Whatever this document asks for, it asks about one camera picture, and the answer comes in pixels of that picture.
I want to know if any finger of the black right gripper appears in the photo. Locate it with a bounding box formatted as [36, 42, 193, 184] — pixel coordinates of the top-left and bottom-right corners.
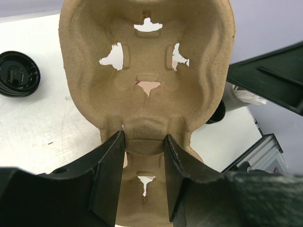
[227, 42, 303, 115]

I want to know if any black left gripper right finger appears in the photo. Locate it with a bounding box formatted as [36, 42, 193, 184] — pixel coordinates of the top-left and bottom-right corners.
[164, 135, 303, 227]

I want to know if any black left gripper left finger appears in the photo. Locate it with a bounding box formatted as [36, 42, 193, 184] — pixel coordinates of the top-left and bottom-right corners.
[0, 131, 125, 227]

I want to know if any pink cream paper bag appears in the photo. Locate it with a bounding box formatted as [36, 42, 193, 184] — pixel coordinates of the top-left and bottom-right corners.
[135, 43, 190, 96]

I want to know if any grey cylindrical utensil holder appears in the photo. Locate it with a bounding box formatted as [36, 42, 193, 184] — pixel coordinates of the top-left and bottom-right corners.
[222, 82, 267, 112]

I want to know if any stack of black cup lids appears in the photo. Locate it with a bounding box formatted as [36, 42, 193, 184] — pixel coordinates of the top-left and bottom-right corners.
[0, 51, 41, 97]

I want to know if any aluminium frame rail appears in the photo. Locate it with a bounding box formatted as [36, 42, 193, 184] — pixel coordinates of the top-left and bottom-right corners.
[222, 134, 290, 175]

